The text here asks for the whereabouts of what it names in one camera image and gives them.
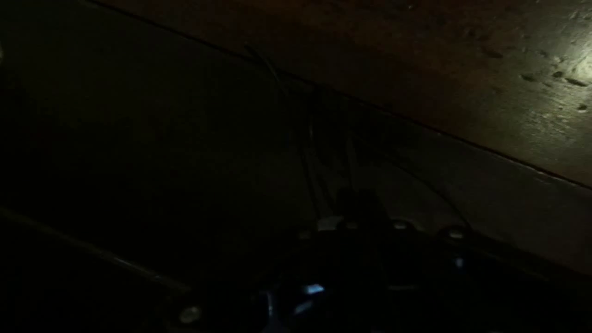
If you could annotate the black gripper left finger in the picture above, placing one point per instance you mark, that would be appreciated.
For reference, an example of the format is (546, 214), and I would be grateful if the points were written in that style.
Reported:
(339, 259)

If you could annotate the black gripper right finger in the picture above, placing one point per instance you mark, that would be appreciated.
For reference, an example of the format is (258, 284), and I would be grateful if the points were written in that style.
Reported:
(400, 264)

